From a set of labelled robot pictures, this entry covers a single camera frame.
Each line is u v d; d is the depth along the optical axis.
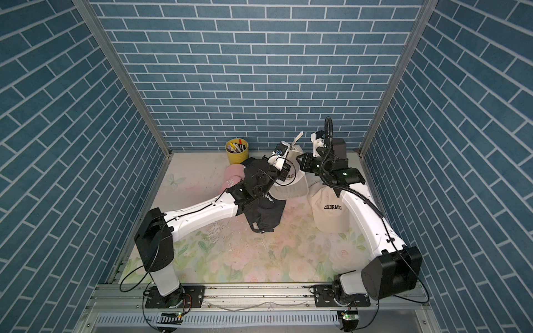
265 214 0.87
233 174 1.01
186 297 0.72
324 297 0.73
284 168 0.66
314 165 0.68
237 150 1.08
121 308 0.74
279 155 0.61
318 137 0.69
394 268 0.39
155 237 0.45
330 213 0.93
